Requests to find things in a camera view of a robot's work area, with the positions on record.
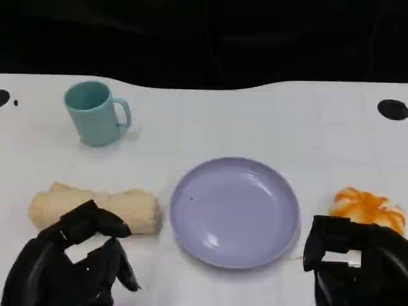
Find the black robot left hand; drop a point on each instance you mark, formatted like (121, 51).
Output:
(41, 271)

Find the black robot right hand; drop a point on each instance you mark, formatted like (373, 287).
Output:
(382, 280)

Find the beige towel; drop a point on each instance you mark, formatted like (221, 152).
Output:
(134, 207)

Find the orange and white bread roll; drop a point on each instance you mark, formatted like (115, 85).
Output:
(363, 204)

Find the pale green mug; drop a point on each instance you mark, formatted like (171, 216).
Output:
(95, 124)

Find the lilac plate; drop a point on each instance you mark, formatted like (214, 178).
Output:
(234, 212)

